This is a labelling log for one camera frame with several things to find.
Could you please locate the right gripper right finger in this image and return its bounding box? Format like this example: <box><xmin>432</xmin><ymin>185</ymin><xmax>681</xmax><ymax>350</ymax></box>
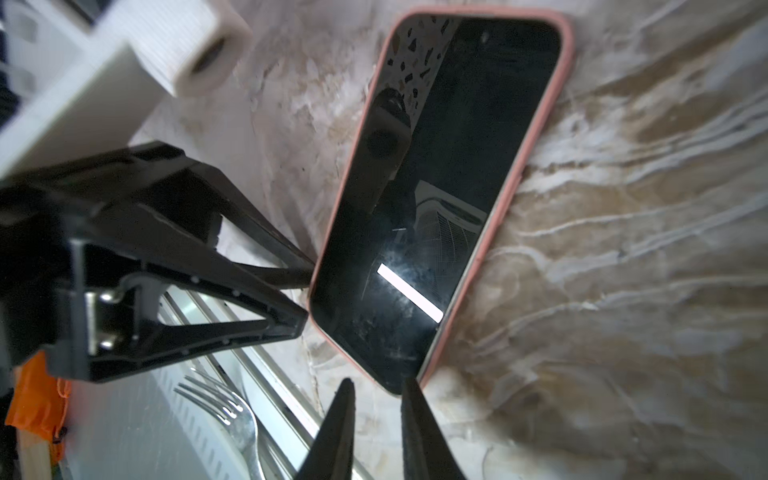
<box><xmin>401</xmin><ymin>379</ymin><xmax>465</xmax><ymax>480</ymax></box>

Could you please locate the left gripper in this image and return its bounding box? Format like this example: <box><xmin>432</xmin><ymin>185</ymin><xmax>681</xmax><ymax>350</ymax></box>
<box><xmin>1</xmin><ymin>191</ymin><xmax>309</xmax><ymax>384</ymax></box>

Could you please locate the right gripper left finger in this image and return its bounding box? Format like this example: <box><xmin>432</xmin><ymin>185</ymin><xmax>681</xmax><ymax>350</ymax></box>
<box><xmin>294</xmin><ymin>378</ymin><xmax>355</xmax><ymax>480</ymax></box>

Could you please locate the black smartphone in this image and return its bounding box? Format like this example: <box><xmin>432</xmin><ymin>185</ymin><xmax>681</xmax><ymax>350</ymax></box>
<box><xmin>308</xmin><ymin>13</ymin><xmax>564</xmax><ymax>396</ymax></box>

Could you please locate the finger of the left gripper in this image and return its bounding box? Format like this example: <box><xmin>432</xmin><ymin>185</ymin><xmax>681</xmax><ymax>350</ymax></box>
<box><xmin>1</xmin><ymin>141</ymin><xmax>315</xmax><ymax>290</ymax></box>

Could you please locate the metal fork green handle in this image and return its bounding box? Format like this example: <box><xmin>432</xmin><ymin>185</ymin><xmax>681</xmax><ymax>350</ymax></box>
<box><xmin>173</xmin><ymin>369</ymin><xmax>266</xmax><ymax>480</ymax></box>

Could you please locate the orange cloth outside enclosure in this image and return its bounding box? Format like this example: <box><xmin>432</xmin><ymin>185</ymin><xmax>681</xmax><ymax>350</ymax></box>
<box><xmin>5</xmin><ymin>351</ymin><xmax>72</xmax><ymax>467</ymax></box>

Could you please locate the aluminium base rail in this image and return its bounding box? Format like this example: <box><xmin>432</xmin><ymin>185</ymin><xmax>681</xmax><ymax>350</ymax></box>
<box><xmin>62</xmin><ymin>328</ymin><xmax>349</xmax><ymax>479</ymax></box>

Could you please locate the pink phone case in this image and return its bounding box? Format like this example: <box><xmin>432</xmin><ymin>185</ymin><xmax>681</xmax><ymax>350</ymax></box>
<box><xmin>305</xmin><ymin>5</ymin><xmax>576</xmax><ymax>397</ymax></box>

